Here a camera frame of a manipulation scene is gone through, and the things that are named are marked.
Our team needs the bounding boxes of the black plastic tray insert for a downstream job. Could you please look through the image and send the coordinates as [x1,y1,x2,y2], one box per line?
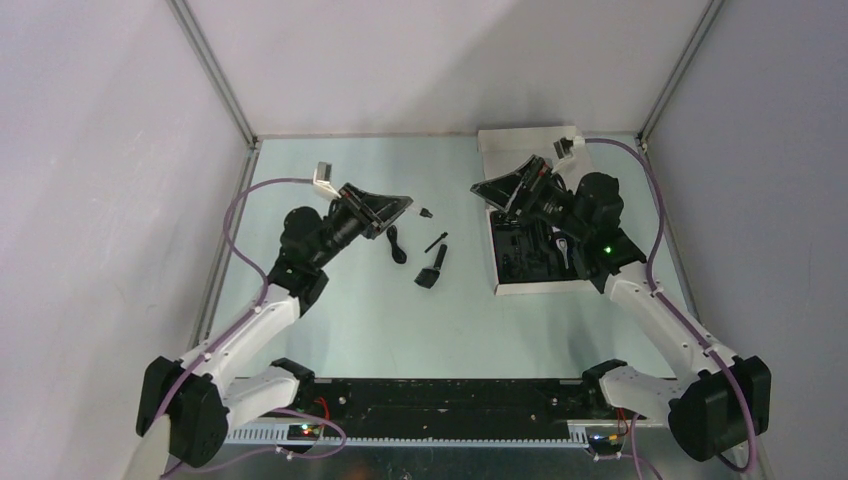
[489,211,579,285]

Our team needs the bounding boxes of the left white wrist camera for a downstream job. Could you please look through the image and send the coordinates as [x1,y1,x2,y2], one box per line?
[312,162,340,201]

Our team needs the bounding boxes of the black loose comb attachment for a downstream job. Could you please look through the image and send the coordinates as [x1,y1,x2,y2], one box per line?
[414,267,440,289]

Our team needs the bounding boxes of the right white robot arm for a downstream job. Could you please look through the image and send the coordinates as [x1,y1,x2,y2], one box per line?
[470,156,772,462]

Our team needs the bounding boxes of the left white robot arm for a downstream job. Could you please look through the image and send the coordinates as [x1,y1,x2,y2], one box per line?
[126,181,414,479]

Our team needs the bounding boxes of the black silver hair clipper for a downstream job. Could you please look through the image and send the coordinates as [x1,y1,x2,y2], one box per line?
[555,236,571,270]

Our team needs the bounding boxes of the aluminium frame post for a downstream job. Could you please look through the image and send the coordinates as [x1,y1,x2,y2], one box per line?
[167,0,258,148]
[638,0,726,142]

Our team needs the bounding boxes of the black power cable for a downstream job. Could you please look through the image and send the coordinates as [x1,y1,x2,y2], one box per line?
[386,225,409,266]

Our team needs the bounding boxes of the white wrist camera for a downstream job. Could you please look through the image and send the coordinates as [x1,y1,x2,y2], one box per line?
[312,162,340,201]
[554,135,588,161]

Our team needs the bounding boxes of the aluminium frame post left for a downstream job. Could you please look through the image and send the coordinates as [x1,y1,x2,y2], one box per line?
[167,0,258,148]

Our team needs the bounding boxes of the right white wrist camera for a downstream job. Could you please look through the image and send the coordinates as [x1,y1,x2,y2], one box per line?
[554,135,588,161]

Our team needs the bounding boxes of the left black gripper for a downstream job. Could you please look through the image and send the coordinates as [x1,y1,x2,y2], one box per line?
[311,183,412,269]

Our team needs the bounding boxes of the aluminium frame post right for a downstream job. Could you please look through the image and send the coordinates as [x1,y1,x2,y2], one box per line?
[638,0,726,142]

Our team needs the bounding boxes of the thin black cleaning brush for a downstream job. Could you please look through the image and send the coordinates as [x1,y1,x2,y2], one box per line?
[424,231,449,254]

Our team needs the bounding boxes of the white cardboard kit box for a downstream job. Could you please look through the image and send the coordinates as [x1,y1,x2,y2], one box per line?
[477,126,625,295]

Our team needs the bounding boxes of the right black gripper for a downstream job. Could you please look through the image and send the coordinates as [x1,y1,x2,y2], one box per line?
[471,155,590,243]

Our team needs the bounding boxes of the black cylindrical trimmer body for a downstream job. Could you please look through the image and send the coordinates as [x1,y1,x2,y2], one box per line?
[433,244,448,271]

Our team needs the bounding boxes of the small white oil bottle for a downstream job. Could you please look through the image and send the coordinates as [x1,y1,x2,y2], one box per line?
[407,206,433,218]

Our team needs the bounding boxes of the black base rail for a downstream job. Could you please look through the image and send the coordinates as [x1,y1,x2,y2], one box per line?
[293,378,632,442]

